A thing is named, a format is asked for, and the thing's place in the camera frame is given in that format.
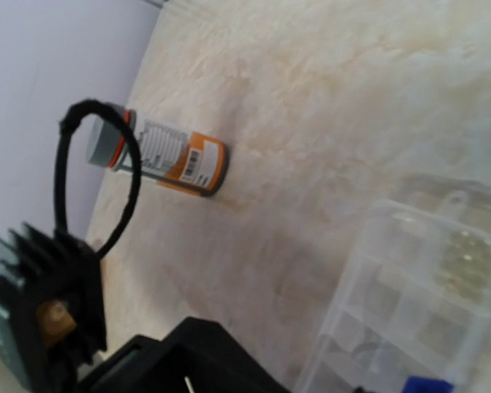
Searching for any clear plastic pill organizer box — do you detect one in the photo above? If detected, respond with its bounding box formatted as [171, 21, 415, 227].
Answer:
[295, 191, 491, 392]

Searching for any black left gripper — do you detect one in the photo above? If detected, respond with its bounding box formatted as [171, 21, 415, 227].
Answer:
[75, 317, 287, 392]

